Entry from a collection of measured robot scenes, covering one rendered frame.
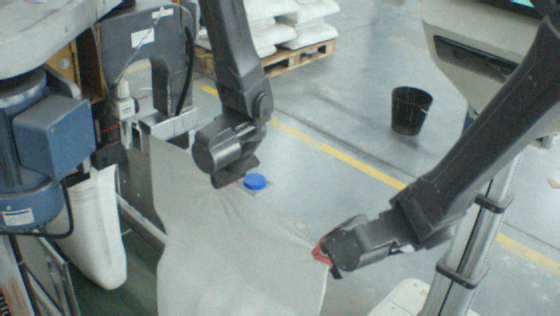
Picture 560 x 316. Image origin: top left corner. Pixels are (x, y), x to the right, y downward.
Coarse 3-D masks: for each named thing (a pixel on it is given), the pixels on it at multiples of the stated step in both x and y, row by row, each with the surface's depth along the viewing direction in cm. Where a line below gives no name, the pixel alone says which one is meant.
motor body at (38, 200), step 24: (0, 96) 64; (24, 96) 66; (0, 120) 66; (0, 144) 67; (0, 168) 69; (24, 168) 71; (0, 192) 71; (24, 192) 72; (48, 192) 75; (0, 216) 73; (24, 216) 73; (48, 216) 77
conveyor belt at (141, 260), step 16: (48, 240) 173; (128, 240) 178; (64, 256) 167; (128, 256) 171; (144, 256) 172; (160, 256) 173; (80, 272) 162; (128, 272) 165; (144, 272) 165; (80, 288) 156; (96, 288) 157; (128, 288) 158; (144, 288) 159; (80, 304) 150; (96, 304) 151; (112, 304) 152; (128, 304) 153; (144, 304) 154
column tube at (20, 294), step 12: (0, 240) 99; (0, 252) 100; (12, 252) 103; (0, 264) 102; (12, 264) 104; (0, 276) 103; (12, 276) 105; (12, 288) 106; (24, 288) 109; (12, 300) 108; (24, 300) 110; (0, 312) 106; (12, 312) 109; (24, 312) 112
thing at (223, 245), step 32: (160, 160) 108; (192, 160) 101; (160, 192) 113; (192, 192) 106; (224, 192) 97; (192, 224) 111; (224, 224) 101; (256, 224) 91; (288, 224) 86; (192, 256) 109; (224, 256) 106; (256, 256) 95; (288, 256) 88; (160, 288) 116; (192, 288) 107; (224, 288) 103; (256, 288) 99; (288, 288) 92; (320, 288) 85
